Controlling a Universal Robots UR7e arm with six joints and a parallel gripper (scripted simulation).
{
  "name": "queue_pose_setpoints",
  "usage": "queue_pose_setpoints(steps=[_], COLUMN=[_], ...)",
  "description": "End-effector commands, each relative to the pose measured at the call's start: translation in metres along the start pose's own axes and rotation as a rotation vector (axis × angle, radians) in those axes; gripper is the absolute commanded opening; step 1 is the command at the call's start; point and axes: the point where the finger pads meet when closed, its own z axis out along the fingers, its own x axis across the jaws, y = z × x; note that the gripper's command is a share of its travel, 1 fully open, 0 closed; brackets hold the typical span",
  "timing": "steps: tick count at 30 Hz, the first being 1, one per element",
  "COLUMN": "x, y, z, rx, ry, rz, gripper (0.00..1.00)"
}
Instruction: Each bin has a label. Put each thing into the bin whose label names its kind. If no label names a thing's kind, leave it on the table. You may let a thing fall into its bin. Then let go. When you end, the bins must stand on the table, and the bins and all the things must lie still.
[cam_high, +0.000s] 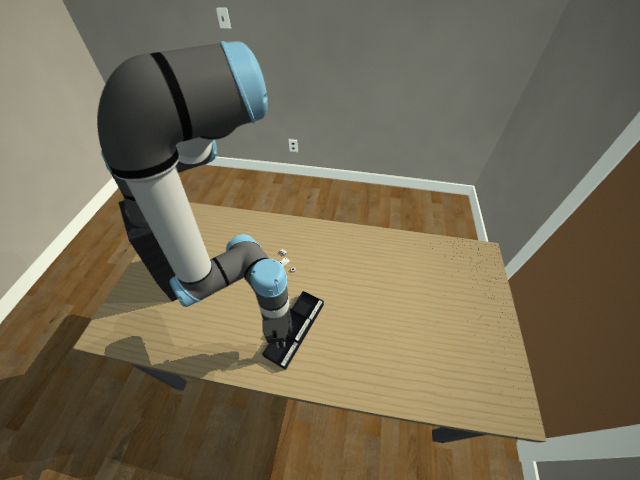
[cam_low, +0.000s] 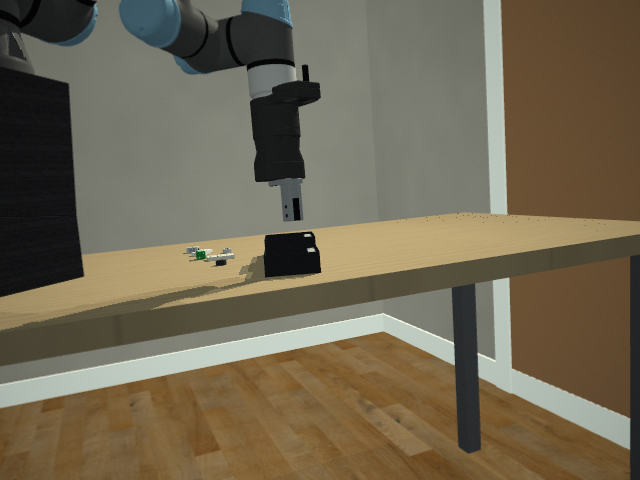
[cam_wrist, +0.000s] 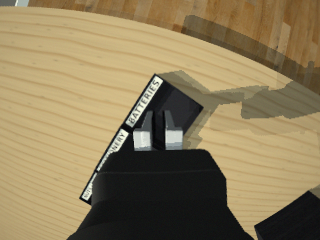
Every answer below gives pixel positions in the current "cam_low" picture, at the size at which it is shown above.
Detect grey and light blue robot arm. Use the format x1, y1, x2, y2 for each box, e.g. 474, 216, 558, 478
0, 0, 295, 75

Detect black storage bins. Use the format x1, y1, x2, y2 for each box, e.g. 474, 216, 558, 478
264, 231, 321, 277

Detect white domino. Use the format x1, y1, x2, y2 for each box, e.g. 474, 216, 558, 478
191, 249, 213, 256
207, 253, 235, 261

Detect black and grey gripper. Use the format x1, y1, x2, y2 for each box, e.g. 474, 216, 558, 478
248, 64, 321, 222

